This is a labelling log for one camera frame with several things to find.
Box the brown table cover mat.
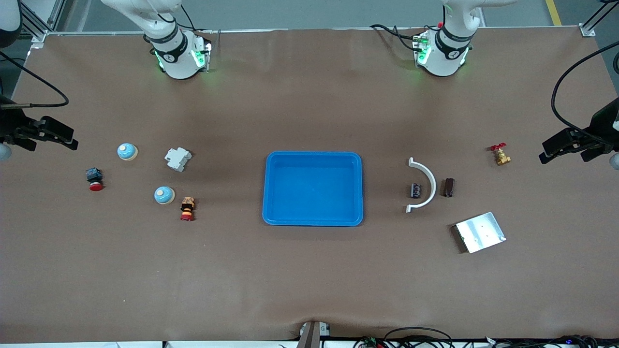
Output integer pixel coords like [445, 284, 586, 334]
[0, 27, 619, 344]

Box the black cable loop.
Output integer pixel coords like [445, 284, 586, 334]
[384, 327, 455, 348]

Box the brass valve red handle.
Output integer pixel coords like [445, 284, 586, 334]
[490, 143, 512, 166]

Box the silver metal plate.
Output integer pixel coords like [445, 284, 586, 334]
[455, 212, 507, 254]

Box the blue plastic tray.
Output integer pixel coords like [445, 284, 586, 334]
[262, 151, 364, 227]

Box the black arm base cable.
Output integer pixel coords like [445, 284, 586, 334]
[180, 4, 213, 35]
[370, 23, 424, 53]

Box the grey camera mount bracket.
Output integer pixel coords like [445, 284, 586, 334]
[297, 320, 330, 348]

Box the red emergency stop button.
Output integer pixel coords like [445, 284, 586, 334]
[86, 167, 104, 192]

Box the white curved plastic clip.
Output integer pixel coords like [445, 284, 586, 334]
[405, 157, 437, 214]

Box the black cable bundle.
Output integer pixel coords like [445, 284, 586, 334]
[484, 334, 600, 348]

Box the white circuit breaker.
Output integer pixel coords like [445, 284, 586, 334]
[164, 147, 192, 173]

